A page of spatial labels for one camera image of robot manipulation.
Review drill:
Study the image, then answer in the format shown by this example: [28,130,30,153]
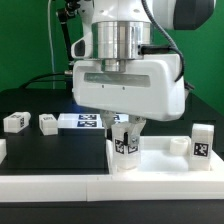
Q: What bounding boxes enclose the white plate with fiducial tags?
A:
[57,113,130,130]

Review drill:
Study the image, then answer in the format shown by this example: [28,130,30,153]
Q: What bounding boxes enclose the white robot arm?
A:
[71,0,216,147]

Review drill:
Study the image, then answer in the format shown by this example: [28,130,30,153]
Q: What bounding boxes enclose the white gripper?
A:
[73,54,185,147]

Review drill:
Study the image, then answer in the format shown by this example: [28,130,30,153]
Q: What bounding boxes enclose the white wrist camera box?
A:
[71,32,93,59]

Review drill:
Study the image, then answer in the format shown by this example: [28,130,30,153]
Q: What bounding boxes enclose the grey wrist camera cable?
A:
[139,0,196,91]

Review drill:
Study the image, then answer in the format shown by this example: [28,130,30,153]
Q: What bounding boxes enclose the black cables behind base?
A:
[19,70,75,90]

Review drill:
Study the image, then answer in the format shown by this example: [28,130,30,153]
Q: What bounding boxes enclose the white front fence bar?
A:
[0,173,224,203]

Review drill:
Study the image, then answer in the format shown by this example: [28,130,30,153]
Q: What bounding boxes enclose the white hanging cable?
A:
[46,0,57,90]

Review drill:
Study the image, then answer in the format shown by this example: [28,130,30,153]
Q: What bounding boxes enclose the black camera stand pole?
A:
[56,0,81,68]

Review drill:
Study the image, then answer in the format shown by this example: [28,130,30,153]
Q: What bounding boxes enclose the white square table top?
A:
[106,136,224,174]

